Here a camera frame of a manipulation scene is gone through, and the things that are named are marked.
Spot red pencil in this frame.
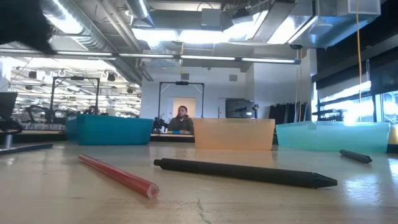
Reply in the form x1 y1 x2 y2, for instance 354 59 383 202
77 154 160 200

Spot person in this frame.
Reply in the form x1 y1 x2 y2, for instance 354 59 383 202
167 105 195 134

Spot orange translucent plastic bin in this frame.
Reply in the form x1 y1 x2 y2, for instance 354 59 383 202
193 118 276 151

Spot black monitor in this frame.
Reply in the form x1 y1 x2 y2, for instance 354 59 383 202
225 98 256 119

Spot long ceiling strip light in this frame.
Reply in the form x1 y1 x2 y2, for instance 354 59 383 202
0 48 302 65

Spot black pen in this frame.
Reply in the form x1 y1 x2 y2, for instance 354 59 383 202
339 149 373 164
153 157 338 189

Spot black stacked panels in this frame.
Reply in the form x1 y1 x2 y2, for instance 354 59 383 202
269 101 309 126

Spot dark blue plastic bin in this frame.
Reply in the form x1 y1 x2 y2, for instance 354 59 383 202
65 114 155 146

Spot teal translucent plastic bin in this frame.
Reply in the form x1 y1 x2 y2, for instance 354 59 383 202
275 121 391 154

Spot yellow background object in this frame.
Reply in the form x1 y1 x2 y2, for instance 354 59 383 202
387 124 398 146

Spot black gantry frame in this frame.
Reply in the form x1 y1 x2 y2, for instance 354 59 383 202
157 81 205 119
49 76 101 116

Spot black aluminium table frame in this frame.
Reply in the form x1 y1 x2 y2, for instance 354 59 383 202
12 130 195 144

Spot silver ceiling duct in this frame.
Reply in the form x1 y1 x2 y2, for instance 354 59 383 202
40 0 144 85

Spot yellow hanging cord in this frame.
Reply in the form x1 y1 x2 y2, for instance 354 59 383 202
355 0 364 123

